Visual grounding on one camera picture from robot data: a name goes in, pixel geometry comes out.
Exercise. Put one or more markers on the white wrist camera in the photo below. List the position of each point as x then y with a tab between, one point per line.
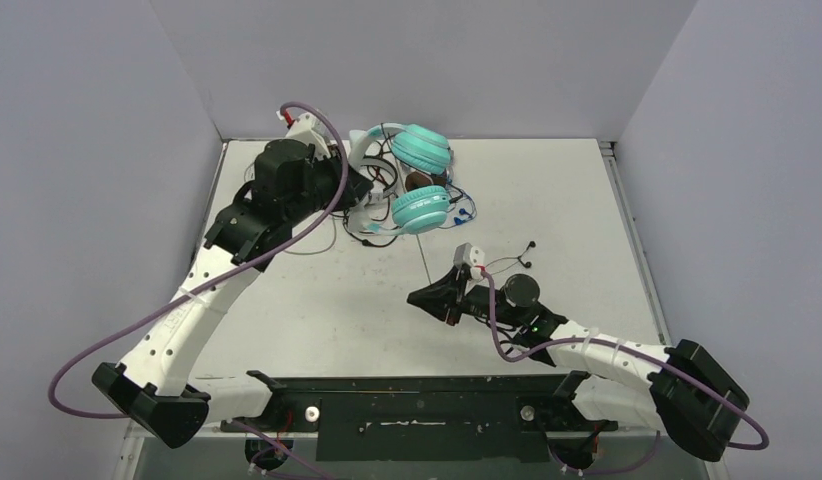
469	255
307	129

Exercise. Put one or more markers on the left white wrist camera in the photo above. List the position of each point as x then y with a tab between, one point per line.
307	129

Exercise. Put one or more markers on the teal cat-ear headphones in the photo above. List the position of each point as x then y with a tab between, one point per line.
424	157

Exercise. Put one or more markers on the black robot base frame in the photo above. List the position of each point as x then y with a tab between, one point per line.
463	418

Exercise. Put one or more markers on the black and white headphones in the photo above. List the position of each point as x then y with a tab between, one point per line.
376	208

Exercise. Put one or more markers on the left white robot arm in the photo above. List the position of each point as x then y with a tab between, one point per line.
154	384

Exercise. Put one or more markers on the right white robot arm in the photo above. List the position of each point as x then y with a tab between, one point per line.
681	390

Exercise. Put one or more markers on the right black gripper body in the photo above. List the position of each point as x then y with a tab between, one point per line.
455	301

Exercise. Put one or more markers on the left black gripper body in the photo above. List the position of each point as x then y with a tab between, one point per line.
324	178

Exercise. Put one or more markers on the brown headphones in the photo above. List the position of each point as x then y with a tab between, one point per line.
416	179

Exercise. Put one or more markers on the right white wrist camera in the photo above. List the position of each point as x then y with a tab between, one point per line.
469	255

